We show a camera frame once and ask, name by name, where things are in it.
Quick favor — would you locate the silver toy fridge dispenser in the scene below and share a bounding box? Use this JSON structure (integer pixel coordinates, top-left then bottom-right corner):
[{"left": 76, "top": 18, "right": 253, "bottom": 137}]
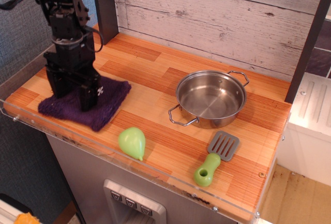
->
[{"left": 103, "top": 179, "right": 167, "bottom": 223}]

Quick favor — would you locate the dark shelf post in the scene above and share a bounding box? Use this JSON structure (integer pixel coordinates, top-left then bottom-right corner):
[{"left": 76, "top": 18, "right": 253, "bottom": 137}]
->
[
  {"left": 285, "top": 0, "right": 330, "bottom": 103},
  {"left": 95, "top": 0, "right": 118, "bottom": 44}
]

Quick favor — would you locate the grey toy fridge cabinet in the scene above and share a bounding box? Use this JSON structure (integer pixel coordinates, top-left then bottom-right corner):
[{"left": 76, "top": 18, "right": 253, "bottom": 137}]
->
[{"left": 46, "top": 133, "right": 241, "bottom": 224}]

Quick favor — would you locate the green plastic pear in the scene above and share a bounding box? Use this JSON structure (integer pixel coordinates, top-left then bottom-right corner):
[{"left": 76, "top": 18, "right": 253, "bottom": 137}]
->
[{"left": 118, "top": 127, "right": 146, "bottom": 161}]

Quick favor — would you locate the clear acrylic table guard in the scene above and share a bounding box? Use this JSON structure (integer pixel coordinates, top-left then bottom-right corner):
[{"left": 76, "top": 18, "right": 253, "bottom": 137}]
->
[{"left": 3, "top": 33, "right": 291, "bottom": 223}]

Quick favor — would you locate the white cabinet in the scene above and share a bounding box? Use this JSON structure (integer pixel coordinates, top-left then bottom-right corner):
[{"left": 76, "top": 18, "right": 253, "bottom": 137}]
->
[{"left": 277, "top": 73, "right": 330, "bottom": 185}]

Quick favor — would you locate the yellow object at corner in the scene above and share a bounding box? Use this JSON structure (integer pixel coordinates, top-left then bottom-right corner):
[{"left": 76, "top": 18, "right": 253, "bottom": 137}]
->
[{"left": 13, "top": 213, "right": 40, "bottom": 224}]

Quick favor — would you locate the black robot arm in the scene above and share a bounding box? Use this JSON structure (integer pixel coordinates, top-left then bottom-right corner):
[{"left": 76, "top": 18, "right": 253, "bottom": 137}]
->
[{"left": 1, "top": 0, "right": 103, "bottom": 111}]

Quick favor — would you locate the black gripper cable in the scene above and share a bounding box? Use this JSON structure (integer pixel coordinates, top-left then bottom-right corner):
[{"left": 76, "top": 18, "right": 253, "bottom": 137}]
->
[{"left": 82, "top": 25, "right": 104, "bottom": 53}]

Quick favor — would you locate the dark left shelf post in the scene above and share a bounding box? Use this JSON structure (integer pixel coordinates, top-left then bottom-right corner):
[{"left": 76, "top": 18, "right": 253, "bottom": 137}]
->
[{"left": 95, "top": 0, "right": 118, "bottom": 44}]

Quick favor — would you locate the dark right shelf post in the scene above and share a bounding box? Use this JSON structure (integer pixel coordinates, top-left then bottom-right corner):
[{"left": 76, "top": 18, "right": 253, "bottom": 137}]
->
[{"left": 285, "top": 0, "right": 330, "bottom": 103}]

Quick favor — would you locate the green handled grey spatula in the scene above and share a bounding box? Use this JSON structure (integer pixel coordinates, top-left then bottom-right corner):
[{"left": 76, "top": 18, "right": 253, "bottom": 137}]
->
[{"left": 193, "top": 131, "right": 240, "bottom": 187}]

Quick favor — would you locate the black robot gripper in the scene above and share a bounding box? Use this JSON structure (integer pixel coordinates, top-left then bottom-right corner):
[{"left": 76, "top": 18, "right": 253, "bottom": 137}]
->
[{"left": 44, "top": 31, "right": 103, "bottom": 112}]

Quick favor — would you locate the stainless steel pot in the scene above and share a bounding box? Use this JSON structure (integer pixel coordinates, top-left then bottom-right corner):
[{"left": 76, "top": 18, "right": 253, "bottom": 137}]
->
[{"left": 168, "top": 70, "right": 250, "bottom": 128}]

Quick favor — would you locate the purple towel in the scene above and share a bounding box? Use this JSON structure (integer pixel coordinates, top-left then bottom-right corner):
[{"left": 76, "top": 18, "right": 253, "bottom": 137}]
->
[{"left": 38, "top": 77, "right": 131, "bottom": 131}]

